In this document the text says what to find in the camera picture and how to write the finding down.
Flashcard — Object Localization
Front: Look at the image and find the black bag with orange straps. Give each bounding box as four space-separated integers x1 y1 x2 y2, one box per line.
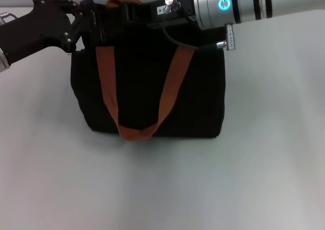
70 0 227 142

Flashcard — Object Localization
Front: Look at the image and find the gripper cable with plug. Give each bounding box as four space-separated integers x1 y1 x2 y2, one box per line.
162 0 237 52
0 11 19 25

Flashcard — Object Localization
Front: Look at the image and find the right gripper cable with plug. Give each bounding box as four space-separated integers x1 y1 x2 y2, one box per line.
162 0 237 52

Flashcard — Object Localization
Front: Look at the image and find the left gripper cable with plug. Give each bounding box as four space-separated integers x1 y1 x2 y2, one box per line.
0 11 19 25

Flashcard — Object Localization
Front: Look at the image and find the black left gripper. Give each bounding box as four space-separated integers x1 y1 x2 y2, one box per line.
0 0 96 66

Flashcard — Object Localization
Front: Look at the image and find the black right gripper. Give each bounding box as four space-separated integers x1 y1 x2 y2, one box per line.
119 0 201 29

